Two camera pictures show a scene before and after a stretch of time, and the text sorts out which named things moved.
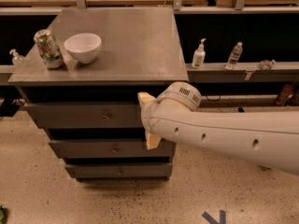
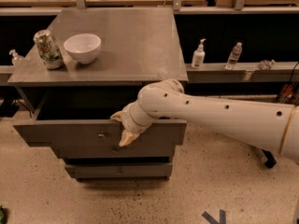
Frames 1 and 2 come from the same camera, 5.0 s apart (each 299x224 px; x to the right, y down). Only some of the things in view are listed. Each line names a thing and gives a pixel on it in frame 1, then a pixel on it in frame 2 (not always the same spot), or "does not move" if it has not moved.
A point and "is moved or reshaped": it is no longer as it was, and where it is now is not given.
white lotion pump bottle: x=199 y=56 does not move
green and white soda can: x=49 y=49 does not move
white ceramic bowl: x=83 y=47 does not move
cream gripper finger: x=152 y=141 to x=126 y=138
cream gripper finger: x=144 y=97 to x=118 y=116
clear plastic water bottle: x=234 y=55 does not move
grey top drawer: x=86 y=114 is moved or reshaped
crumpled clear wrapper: x=266 y=64 does not move
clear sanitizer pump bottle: x=17 y=59 does not move
